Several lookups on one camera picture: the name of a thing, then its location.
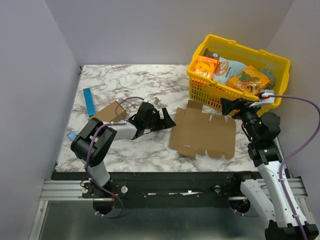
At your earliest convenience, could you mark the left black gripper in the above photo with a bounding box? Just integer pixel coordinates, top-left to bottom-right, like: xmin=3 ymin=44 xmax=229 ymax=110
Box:
xmin=143 ymin=108 xmax=176 ymax=132

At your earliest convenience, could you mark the brown cardboard box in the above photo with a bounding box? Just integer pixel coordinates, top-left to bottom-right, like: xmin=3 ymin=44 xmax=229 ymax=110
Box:
xmin=169 ymin=100 xmax=236 ymax=160
xmin=88 ymin=101 xmax=127 ymax=123

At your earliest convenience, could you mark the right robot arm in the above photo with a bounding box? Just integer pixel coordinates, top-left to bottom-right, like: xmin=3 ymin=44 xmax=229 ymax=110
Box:
xmin=220 ymin=97 xmax=319 ymax=240

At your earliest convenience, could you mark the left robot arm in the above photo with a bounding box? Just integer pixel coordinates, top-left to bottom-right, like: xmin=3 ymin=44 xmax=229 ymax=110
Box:
xmin=70 ymin=102 xmax=176 ymax=198

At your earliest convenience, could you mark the orange snack box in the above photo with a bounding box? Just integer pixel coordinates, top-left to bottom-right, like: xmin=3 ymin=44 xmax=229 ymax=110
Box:
xmin=193 ymin=55 xmax=219 ymax=79

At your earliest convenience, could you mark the folded brown cardboard box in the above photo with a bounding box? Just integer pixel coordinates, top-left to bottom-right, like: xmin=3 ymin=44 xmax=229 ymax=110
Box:
xmin=88 ymin=101 xmax=127 ymax=123

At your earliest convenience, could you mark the long blue box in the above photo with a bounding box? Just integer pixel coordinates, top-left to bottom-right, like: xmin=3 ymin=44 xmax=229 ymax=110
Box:
xmin=83 ymin=88 xmax=96 ymax=118

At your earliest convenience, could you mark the small blue box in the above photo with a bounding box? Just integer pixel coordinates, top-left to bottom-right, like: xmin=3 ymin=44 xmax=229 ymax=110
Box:
xmin=67 ymin=131 xmax=78 ymax=141

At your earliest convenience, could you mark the orange gummy candy bag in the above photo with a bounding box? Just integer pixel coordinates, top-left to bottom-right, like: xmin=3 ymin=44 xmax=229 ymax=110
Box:
xmin=226 ymin=65 xmax=272 ymax=96

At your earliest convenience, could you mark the light blue chips bag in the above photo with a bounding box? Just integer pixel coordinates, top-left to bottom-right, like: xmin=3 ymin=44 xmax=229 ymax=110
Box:
xmin=212 ymin=57 xmax=247 ymax=85

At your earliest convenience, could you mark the yellow plastic basket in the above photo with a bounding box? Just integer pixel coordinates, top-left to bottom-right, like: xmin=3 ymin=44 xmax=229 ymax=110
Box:
xmin=186 ymin=34 xmax=291 ymax=111

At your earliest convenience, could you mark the green round sponge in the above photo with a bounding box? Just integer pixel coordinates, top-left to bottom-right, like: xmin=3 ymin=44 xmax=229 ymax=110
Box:
xmin=258 ymin=68 xmax=276 ymax=90

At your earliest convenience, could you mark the dark snack packet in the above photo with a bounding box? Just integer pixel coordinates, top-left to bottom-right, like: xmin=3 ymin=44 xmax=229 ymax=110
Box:
xmin=203 ymin=48 xmax=220 ymax=59

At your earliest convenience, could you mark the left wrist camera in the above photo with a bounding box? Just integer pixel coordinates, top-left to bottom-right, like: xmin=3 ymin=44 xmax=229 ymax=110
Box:
xmin=144 ymin=97 xmax=160 ymax=106

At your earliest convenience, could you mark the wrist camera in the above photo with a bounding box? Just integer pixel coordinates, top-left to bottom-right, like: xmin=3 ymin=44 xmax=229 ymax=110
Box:
xmin=144 ymin=97 xmax=160 ymax=106
xmin=258 ymin=89 xmax=275 ymax=105

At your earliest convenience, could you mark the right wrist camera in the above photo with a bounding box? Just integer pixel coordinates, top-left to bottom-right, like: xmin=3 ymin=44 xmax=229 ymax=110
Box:
xmin=258 ymin=89 xmax=275 ymax=105

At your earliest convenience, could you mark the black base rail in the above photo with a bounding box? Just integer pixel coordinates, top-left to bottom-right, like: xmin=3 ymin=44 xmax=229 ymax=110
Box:
xmin=51 ymin=171 xmax=261 ymax=210

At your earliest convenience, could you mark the aluminium frame rail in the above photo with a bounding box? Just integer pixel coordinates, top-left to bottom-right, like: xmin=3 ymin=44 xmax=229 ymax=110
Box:
xmin=40 ymin=180 xmax=83 ymax=201

